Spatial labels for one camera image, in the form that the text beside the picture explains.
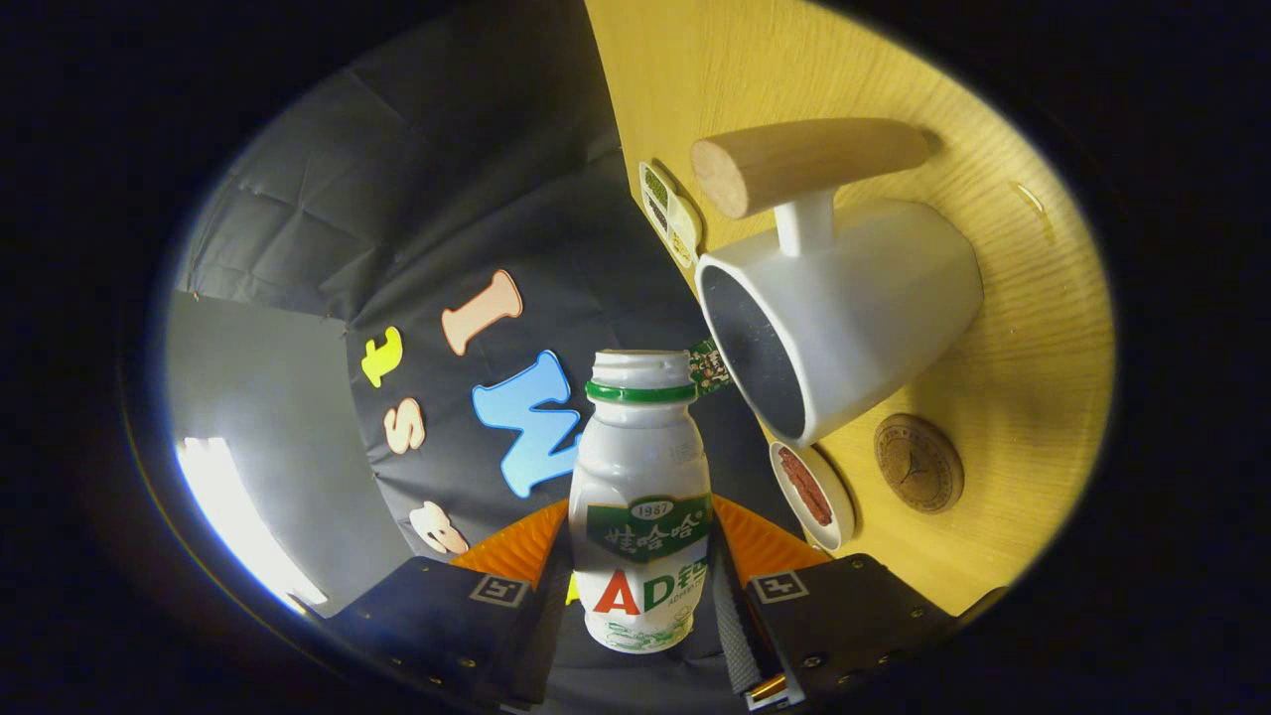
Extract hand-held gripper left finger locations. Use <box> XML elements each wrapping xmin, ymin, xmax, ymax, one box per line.
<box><xmin>338</xmin><ymin>497</ymin><xmax>575</xmax><ymax>711</ymax></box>

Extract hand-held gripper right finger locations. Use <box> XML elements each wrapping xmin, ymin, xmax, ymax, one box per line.
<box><xmin>709</xmin><ymin>495</ymin><xmax>961</xmax><ymax>712</ymax></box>

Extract white juice bottle green label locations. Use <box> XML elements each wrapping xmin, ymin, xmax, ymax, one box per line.
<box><xmin>567</xmin><ymin>350</ymin><xmax>714</xmax><ymax>654</ymax></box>

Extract round cork coaster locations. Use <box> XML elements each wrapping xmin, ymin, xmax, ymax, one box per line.
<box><xmin>874</xmin><ymin>414</ymin><xmax>965</xmax><ymax>514</ymax></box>

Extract white cup wooden handle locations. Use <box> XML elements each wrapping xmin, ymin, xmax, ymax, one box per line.
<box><xmin>691</xmin><ymin>118</ymin><xmax>986</xmax><ymax>448</ymax></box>

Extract clear plastic water bottle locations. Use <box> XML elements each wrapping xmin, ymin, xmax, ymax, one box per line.
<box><xmin>688</xmin><ymin>338</ymin><xmax>733</xmax><ymax>398</ymax></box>

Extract red meat slices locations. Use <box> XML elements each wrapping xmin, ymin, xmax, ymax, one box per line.
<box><xmin>777</xmin><ymin>447</ymin><xmax>833</xmax><ymax>527</ymax></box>

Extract round grey plate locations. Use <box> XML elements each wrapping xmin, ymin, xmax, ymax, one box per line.
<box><xmin>770</xmin><ymin>441</ymin><xmax>856</xmax><ymax>553</ymax></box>

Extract ceiling light panel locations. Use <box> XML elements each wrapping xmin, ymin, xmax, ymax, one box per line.
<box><xmin>177</xmin><ymin>437</ymin><xmax>329</xmax><ymax>607</ymax></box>

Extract wooden table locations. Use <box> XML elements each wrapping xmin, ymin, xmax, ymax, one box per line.
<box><xmin>584</xmin><ymin>0</ymin><xmax>1115</xmax><ymax>617</ymax></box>

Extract white divided bean tray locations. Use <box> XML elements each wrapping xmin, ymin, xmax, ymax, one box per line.
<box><xmin>638</xmin><ymin>161</ymin><xmax>704</xmax><ymax>270</ymax></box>

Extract black backdrop cloth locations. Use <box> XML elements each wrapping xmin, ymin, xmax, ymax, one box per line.
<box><xmin>174</xmin><ymin>0</ymin><xmax>795</xmax><ymax>715</ymax></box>

